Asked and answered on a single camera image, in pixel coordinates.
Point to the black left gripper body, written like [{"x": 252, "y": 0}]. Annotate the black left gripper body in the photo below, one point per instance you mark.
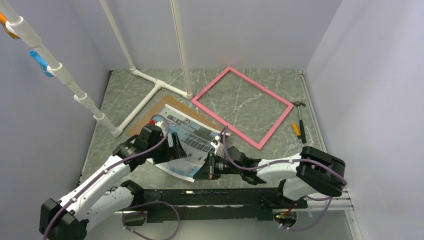
[{"x": 160, "y": 154}]

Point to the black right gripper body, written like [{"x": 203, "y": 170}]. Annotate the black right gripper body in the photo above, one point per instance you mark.
[{"x": 218, "y": 166}]

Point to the building photo print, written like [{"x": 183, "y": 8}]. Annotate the building photo print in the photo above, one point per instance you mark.
[{"x": 184, "y": 168}]

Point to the pink wooden picture frame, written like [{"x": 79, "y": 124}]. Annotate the pink wooden picture frame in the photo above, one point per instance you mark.
[{"x": 256, "y": 145}]

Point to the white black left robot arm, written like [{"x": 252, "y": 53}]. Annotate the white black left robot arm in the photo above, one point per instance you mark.
[{"x": 75, "y": 214}]

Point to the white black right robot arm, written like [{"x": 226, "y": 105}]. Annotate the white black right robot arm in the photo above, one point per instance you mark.
[{"x": 308, "y": 172}]

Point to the blue pipe peg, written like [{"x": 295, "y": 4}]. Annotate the blue pipe peg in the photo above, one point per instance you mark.
[{"x": 42, "y": 63}]

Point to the white pvc pipe stand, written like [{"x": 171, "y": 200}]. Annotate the white pvc pipe stand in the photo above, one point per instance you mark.
[{"x": 31, "y": 107}]

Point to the orange pipe peg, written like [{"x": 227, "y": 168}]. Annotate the orange pipe peg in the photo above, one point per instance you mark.
[{"x": 5, "y": 23}]

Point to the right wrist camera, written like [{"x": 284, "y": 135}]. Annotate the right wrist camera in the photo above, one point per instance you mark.
[{"x": 218, "y": 146}]

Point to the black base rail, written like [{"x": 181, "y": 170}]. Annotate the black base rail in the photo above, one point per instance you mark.
[{"x": 259, "y": 203}]

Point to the brown frame backing board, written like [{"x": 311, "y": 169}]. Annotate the brown frame backing board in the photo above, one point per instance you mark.
[{"x": 149, "y": 116}]

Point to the black handled claw hammer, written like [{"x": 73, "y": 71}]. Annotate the black handled claw hammer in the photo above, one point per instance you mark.
[{"x": 300, "y": 104}]

